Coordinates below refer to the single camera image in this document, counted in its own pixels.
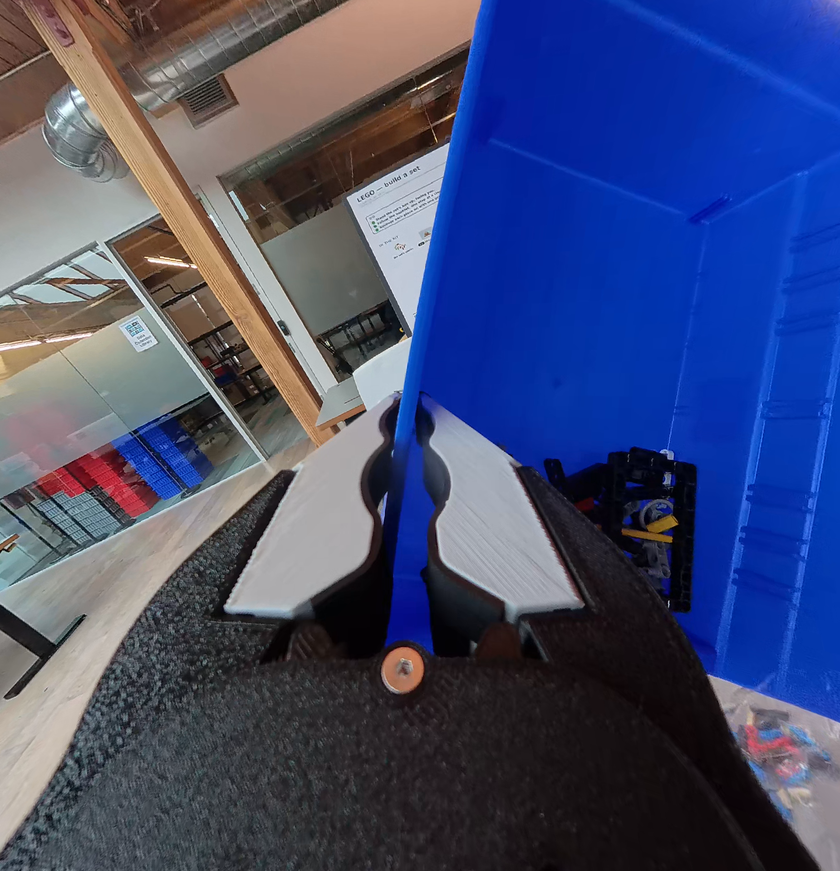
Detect ceiling vent grille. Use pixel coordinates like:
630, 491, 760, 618
177, 73, 239, 129

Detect black brick frame assembly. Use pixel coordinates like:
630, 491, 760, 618
544, 445, 698, 613

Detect wooden post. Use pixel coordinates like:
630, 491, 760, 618
21, 0, 334, 446

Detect stack of grey storage bins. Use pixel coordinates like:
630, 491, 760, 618
30, 489, 133, 547

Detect white instruction sign board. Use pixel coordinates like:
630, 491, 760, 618
344, 142, 453, 336

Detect black table leg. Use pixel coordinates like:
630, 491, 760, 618
0, 593, 88, 702

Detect stack of blue storage bins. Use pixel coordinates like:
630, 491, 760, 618
109, 414, 205, 499

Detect stack of red storage bins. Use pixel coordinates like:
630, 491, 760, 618
34, 451, 161, 519

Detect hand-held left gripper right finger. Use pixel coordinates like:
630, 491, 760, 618
420, 393, 587, 656

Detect paper notice on glass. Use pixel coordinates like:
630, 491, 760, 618
119, 315, 160, 356

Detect background table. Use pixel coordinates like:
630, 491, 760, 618
316, 376, 368, 431

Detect metal air duct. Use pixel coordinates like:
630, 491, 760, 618
40, 0, 465, 183

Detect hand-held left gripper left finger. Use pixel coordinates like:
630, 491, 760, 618
222, 395, 402, 656

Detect pile of mixed toy bricks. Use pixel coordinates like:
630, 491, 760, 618
728, 704, 840, 826

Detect blue plastic bin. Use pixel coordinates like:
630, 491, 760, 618
381, 0, 840, 728

